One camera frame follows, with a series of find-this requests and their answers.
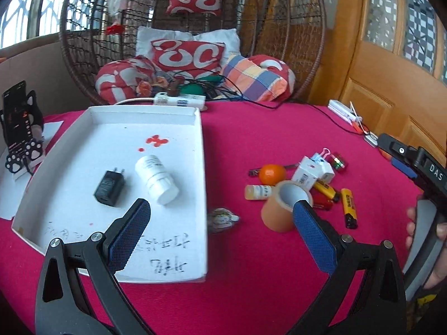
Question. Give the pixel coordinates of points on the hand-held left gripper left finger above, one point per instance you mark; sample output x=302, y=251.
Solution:
x=130, y=236

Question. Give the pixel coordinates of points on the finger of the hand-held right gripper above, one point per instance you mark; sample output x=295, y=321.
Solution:
x=398, y=148
x=403, y=167

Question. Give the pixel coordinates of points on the small white device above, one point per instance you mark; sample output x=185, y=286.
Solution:
x=371, y=139

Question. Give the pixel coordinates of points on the small red tool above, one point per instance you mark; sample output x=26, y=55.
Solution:
x=359, y=127

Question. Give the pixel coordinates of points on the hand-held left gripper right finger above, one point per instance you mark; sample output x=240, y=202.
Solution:
x=313, y=236

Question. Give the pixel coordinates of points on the window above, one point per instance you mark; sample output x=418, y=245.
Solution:
x=24, y=10

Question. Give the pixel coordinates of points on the white cardboard tray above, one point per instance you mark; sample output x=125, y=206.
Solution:
x=70, y=167

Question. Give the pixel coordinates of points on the white power strip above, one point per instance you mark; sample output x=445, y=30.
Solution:
x=181, y=100

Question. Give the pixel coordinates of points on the small red can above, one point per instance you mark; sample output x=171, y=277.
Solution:
x=338, y=162

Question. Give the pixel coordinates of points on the small red patterned pillow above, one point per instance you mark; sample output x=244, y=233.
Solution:
x=195, y=0

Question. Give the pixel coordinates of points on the wooden door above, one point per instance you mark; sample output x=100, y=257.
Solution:
x=384, y=76

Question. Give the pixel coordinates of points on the square red patterned cushion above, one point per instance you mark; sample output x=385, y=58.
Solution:
x=190, y=55

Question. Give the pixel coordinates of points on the red hanging ornament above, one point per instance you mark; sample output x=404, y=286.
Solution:
x=115, y=29

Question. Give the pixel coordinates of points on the plaid pillow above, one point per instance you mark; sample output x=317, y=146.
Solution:
x=251, y=78

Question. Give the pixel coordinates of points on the green cloth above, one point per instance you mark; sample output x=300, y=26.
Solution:
x=193, y=88

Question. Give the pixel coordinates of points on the small dropper bottle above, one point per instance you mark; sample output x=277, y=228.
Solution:
x=257, y=192

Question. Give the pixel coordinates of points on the black pen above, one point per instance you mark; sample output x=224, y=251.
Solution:
x=255, y=172

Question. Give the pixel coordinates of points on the black charger plug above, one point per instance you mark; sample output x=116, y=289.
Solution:
x=109, y=187

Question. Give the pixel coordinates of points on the small white printed box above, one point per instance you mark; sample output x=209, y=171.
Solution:
x=308, y=171

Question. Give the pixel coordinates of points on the long white box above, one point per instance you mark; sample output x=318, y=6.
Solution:
x=340, y=109

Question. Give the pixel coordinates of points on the wicker hanging chair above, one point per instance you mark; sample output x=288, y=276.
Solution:
x=300, y=35

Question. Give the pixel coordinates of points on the round red patterned cushion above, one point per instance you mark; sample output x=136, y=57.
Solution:
x=117, y=78

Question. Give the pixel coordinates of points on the yellow lighter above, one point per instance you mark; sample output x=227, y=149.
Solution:
x=349, y=207
x=326, y=191

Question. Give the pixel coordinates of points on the white pill bottle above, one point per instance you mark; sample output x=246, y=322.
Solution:
x=156, y=178

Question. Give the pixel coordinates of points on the person's right hand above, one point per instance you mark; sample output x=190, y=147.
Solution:
x=412, y=226

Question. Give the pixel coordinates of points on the small orange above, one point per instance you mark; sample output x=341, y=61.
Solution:
x=273, y=175

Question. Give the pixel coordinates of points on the red white pillows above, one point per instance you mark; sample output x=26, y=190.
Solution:
x=146, y=40

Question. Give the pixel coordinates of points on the small cartoon sticker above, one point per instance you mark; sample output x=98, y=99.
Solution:
x=221, y=220

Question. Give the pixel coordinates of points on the brown tape roll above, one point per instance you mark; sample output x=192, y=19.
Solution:
x=276, y=214

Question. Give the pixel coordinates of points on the red lighter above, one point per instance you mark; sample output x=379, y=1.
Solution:
x=320, y=205

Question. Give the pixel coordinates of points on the red patterned bolster cushion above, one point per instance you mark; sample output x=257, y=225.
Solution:
x=284, y=68

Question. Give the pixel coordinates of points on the pastel binder clip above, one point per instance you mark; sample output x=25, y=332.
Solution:
x=322, y=155

